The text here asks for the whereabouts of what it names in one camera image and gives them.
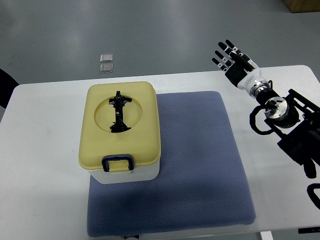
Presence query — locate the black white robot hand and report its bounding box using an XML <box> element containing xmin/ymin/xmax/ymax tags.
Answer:
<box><xmin>212</xmin><ymin>39</ymin><xmax>264</xmax><ymax>92</ymax></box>

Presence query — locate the yellow box lid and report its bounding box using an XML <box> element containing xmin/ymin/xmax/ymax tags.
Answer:
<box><xmin>78</xmin><ymin>81</ymin><xmax>161</xmax><ymax>173</ymax></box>

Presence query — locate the brown cardboard box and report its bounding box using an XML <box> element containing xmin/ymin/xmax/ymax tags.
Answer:
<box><xmin>283</xmin><ymin>0</ymin><xmax>320</xmax><ymax>13</ymax></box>

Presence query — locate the white storage box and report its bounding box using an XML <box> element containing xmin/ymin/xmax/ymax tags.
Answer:
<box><xmin>88</xmin><ymin>160</ymin><xmax>160</xmax><ymax>184</ymax></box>

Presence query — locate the blue fabric mat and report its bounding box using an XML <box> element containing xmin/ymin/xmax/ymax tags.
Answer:
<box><xmin>87</xmin><ymin>91</ymin><xmax>256</xmax><ymax>237</ymax></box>

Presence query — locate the upper metal floor plate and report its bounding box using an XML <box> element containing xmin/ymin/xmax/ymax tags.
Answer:
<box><xmin>100</xmin><ymin>53</ymin><xmax>113</xmax><ymax>63</ymax></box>

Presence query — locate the black object at left edge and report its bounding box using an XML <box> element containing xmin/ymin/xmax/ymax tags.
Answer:
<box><xmin>0</xmin><ymin>69</ymin><xmax>19</xmax><ymax>109</ymax></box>

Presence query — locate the black cable loop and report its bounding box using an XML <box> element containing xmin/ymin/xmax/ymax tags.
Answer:
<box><xmin>306</xmin><ymin>183</ymin><xmax>320</xmax><ymax>207</ymax></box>

